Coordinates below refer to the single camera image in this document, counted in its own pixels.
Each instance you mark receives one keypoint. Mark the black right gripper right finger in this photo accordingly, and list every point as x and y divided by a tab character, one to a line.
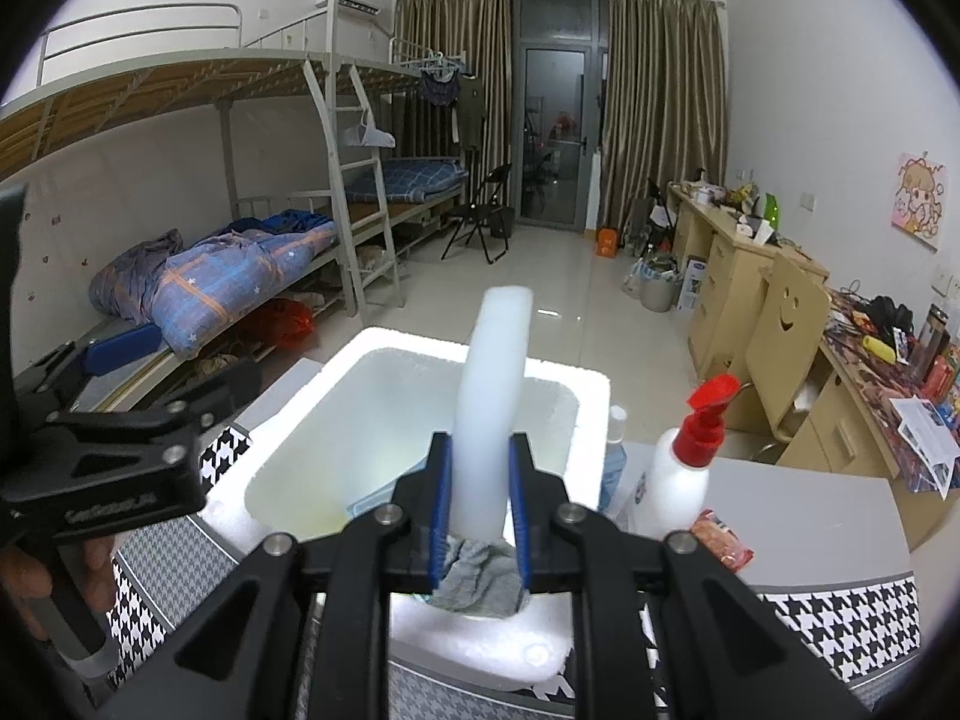
660	628

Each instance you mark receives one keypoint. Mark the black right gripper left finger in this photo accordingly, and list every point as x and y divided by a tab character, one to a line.
302	629

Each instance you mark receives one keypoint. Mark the white foam lid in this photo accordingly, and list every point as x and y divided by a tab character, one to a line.
489	392

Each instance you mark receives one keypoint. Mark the red snack packet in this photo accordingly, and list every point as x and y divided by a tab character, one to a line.
721	541

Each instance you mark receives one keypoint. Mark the houndstooth table cloth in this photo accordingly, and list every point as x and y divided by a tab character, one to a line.
869	635

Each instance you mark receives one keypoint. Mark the white pump lotion bottle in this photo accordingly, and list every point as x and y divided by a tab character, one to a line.
674	487

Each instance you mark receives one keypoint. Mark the blue plaid quilt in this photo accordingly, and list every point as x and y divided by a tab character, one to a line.
193	293

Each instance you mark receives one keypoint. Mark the grey cloth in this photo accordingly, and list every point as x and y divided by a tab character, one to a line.
480	579

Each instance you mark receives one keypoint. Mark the wooden desk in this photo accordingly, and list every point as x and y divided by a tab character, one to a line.
820	398

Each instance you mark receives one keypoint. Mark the wooden smiley chair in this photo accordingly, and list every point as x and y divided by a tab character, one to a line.
776	365

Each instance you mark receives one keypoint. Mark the metal bucket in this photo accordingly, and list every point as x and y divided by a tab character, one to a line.
660	283

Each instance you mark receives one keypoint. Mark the metal bunk bed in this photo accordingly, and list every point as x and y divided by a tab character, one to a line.
195	140

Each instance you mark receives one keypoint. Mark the black folding chair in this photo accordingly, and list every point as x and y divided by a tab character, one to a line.
486	217

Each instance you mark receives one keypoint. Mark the anime girl poster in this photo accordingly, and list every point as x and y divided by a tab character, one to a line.
919	199

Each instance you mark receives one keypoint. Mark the brown curtain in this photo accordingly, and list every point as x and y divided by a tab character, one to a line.
665	111

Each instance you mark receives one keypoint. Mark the glass balcony door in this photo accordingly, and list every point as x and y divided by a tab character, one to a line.
553	135

